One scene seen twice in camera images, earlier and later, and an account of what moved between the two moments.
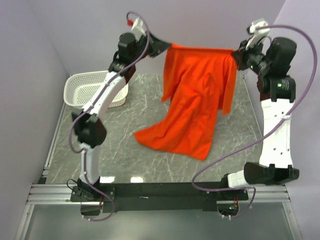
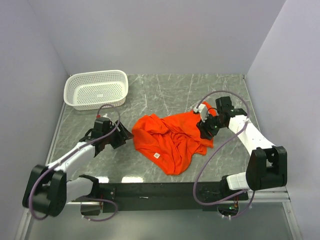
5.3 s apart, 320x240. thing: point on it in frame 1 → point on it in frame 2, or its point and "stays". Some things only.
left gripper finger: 161,44 → 126,134
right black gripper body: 254,59 → 214,122
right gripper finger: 242,47 → 203,126
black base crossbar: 158,196 stays
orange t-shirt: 197,81 → 168,142
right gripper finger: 237,55 → 208,134
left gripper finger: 157,50 → 117,142
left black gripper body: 146,45 → 109,138
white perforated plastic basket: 79,87 stays
